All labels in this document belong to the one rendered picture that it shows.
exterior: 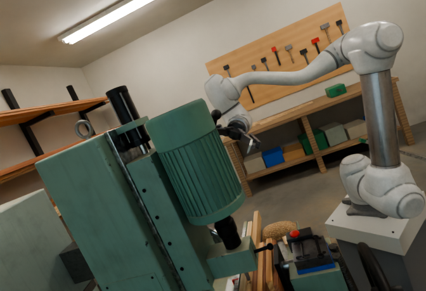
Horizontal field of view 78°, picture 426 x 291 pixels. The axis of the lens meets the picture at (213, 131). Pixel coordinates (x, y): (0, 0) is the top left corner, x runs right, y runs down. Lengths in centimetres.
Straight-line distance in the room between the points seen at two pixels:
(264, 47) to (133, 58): 200
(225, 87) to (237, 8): 306
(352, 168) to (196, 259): 85
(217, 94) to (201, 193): 53
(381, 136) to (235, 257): 71
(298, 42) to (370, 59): 298
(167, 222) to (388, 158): 86
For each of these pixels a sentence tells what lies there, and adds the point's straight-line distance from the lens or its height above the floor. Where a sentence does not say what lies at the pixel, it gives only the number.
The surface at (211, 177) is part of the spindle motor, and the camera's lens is 67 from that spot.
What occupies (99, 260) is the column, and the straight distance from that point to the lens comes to 89.
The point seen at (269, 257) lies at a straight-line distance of 91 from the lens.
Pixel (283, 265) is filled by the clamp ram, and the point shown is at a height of 96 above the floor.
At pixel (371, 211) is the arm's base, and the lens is 148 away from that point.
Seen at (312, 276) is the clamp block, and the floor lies 96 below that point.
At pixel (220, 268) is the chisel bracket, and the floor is 103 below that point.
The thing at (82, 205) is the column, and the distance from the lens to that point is 82.
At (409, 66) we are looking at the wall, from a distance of 450.
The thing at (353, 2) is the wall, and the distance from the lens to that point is 430.
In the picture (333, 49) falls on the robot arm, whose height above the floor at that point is 147.
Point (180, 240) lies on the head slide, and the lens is 79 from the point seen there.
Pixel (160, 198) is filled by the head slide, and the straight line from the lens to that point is 74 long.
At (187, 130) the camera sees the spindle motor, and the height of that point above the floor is 145.
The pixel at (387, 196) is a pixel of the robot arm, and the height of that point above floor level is 89.
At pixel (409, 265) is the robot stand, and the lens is 154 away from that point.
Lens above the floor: 151
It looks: 8 degrees down
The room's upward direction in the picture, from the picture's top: 23 degrees counter-clockwise
